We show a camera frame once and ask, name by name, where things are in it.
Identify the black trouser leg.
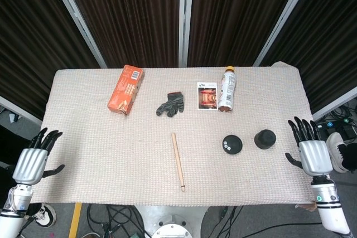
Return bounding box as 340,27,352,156
341,143,357,172

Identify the black floor cable bundle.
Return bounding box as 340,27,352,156
86,204,146,238

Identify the beige woven table cloth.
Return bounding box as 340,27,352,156
27,61,319,207

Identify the black grey work glove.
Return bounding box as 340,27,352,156
155,91,185,118

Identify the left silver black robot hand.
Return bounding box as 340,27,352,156
12,128,66,186

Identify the white round robot pedestal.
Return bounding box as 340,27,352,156
133,206,210,238

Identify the grey metal partition rail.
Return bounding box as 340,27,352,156
0,97,42,127
312,86,357,122

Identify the dark brown curtain panel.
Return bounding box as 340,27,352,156
60,0,182,69
187,0,305,67
260,0,357,113
0,0,101,122

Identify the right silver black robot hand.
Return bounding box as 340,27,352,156
284,116,334,177

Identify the yellow floor tape strip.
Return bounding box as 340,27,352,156
68,203,83,238

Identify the orange cardboard box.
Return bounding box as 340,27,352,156
107,65,144,116

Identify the black cup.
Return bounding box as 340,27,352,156
222,134,243,156

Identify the wooden stick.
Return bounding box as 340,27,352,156
171,133,187,193

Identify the white bottle with yellow cap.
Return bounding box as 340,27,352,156
217,66,238,113

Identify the white photo card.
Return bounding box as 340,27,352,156
196,81,218,110

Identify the grey metal partition post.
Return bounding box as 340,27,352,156
46,0,108,69
253,0,317,67
178,0,195,68

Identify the black round jar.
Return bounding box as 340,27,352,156
254,129,277,150

